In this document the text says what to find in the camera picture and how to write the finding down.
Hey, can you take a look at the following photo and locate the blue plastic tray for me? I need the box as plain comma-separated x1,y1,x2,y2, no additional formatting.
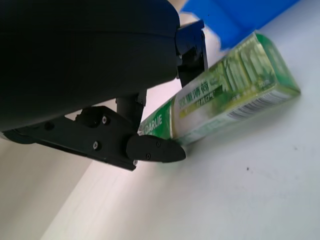
179,0,301,52

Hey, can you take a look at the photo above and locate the green toothpaste box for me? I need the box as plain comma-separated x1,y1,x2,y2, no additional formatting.
137,32,302,146

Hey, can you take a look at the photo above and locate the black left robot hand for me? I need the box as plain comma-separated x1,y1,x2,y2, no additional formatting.
0,0,209,173

